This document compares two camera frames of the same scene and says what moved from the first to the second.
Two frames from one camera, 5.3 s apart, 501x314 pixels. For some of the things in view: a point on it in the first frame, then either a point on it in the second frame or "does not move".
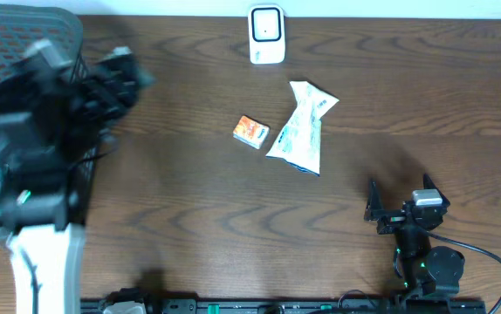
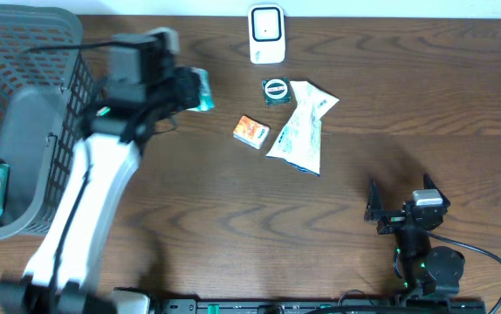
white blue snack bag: [298, 142] does not move
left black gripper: [113, 87] -> [188, 88]
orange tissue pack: [251, 132] does not move
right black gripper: [392, 218] does not move
